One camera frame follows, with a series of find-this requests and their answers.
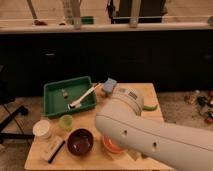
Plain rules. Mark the green plastic tray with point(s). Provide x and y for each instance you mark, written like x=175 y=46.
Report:
x=55 y=105

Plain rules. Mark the green cucumber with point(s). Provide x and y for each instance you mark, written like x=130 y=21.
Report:
x=150 y=108

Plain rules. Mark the white dish brush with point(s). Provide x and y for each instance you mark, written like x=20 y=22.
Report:
x=77 y=102

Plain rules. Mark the white paper cup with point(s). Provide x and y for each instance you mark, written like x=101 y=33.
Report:
x=41 y=129

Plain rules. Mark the orange bowl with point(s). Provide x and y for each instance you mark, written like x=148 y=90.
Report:
x=112 y=146

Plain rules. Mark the wooden table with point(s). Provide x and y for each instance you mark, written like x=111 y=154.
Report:
x=99 y=159

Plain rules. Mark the green plastic cup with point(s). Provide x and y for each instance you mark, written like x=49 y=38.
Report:
x=65 y=122

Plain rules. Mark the blue sponge block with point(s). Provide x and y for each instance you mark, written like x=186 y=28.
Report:
x=109 y=86

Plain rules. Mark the green box on counter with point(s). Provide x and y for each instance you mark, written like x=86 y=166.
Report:
x=87 y=19

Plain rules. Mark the black office chair base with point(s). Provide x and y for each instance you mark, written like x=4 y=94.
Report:
x=5 y=98

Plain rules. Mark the small object in tray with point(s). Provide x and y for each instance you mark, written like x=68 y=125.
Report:
x=64 y=93

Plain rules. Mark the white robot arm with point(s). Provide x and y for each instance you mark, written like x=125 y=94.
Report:
x=181 y=147

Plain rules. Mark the dark maroon bowl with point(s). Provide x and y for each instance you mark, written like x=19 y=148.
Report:
x=80 y=142

